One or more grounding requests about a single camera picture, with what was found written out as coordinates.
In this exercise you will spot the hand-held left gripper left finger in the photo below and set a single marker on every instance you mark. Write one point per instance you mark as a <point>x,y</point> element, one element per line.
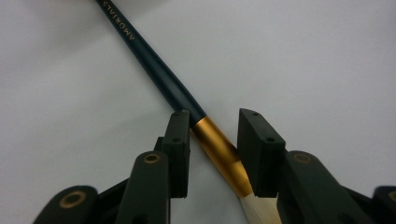
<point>177,155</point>

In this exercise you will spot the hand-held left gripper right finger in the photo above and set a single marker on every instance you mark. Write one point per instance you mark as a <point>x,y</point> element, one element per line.
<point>260,155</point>

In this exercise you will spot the large makeup brush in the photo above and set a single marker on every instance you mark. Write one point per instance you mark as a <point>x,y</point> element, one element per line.
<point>162,74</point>

